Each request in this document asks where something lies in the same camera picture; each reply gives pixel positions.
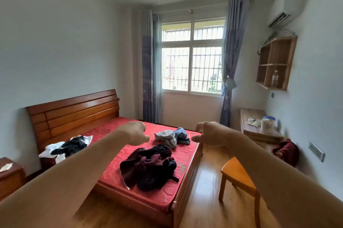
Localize person's left hand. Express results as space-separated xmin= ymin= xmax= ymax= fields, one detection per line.
xmin=115 ymin=121 xmax=150 ymax=147

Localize person's right hand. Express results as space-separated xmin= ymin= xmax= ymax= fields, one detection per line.
xmin=190 ymin=121 xmax=235 ymax=148

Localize maroon zip jacket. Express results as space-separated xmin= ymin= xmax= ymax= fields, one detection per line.
xmin=120 ymin=144 xmax=177 ymax=191

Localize light blue jeans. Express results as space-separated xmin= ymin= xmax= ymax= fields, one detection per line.
xmin=173 ymin=127 xmax=191 ymax=145

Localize grey trousers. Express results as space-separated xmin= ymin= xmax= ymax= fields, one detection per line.
xmin=154 ymin=129 xmax=178 ymax=148

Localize dark red shirt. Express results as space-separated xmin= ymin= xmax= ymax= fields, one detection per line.
xmin=272 ymin=139 xmax=299 ymax=167

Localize white button shirt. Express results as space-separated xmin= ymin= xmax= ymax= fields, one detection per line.
xmin=38 ymin=135 xmax=93 ymax=164

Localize person's left forearm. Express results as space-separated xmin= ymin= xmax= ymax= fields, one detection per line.
xmin=0 ymin=128 xmax=129 ymax=228

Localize person's right forearm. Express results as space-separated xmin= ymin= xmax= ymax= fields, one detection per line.
xmin=226 ymin=130 xmax=343 ymax=228

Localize papers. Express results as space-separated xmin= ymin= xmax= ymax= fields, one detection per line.
xmin=246 ymin=118 xmax=262 ymax=128

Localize orange wooden chair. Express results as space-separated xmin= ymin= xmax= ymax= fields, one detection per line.
xmin=218 ymin=156 xmax=262 ymax=228

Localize white cylindrical jar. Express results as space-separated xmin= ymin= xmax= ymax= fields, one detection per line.
xmin=260 ymin=118 xmax=274 ymax=134

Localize white air conditioner pipe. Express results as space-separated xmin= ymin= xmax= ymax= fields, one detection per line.
xmin=257 ymin=29 xmax=297 ymax=55

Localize thin curtain rod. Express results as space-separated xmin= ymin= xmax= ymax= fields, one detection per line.
xmin=153 ymin=3 xmax=228 ymax=14

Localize wooden nightstand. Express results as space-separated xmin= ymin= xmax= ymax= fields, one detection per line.
xmin=0 ymin=157 xmax=26 ymax=202

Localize white air conditioner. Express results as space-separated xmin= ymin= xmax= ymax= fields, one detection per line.
xmin=267 ymin=0 xmax=309 ymax=30

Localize wooden wall-mounted desk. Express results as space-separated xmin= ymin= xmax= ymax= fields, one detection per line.
xmin=239 ymin=108 xmax=284 ymax=145

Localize grey wall socket panel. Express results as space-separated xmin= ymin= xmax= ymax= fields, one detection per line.
xmin=308 ymin=140 xmax=326 ymax=163

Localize wooden wall shelf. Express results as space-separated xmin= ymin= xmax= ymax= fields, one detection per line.
xmin=256 ymin=36 xmax=298 ymax=91

